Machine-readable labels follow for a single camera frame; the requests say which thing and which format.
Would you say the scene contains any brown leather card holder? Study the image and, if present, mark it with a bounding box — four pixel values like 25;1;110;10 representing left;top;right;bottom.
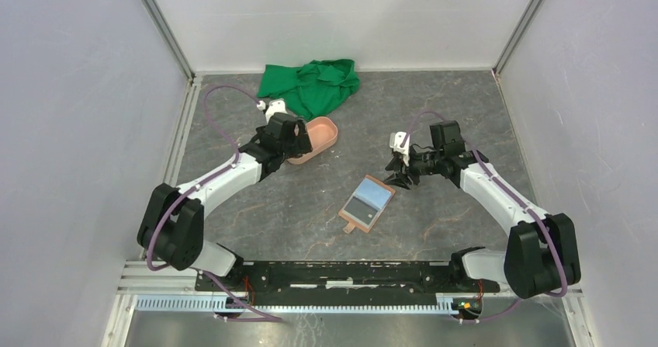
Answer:
338;175;396;234

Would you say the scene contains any pink oval tray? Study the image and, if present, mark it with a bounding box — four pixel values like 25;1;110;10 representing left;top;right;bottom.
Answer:
287;116;338;165

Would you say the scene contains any dark credit card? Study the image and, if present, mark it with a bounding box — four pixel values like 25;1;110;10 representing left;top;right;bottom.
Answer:
342;197;379;227

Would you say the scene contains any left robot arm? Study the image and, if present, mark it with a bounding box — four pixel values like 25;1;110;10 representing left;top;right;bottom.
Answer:
137;113;312;291

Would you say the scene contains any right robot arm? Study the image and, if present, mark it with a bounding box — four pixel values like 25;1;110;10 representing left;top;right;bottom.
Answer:
385;120;581;299

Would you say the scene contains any green cloth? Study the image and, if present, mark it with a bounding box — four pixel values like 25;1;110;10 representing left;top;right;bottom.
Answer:
257;59;361;120

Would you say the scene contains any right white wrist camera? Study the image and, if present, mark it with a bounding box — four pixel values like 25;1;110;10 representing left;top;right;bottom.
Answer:
389;131;410;166

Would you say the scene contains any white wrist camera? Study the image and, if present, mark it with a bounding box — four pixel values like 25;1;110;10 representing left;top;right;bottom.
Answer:
389;131;410;166
256;99;288;123

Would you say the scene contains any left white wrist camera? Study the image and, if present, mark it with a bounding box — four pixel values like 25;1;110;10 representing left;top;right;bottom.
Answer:
256;99;288;123

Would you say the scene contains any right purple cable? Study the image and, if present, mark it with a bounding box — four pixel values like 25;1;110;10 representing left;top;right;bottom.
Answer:
400;110;569;325

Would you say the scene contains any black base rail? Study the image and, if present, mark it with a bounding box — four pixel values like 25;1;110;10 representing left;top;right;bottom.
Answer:
221;261;500;307

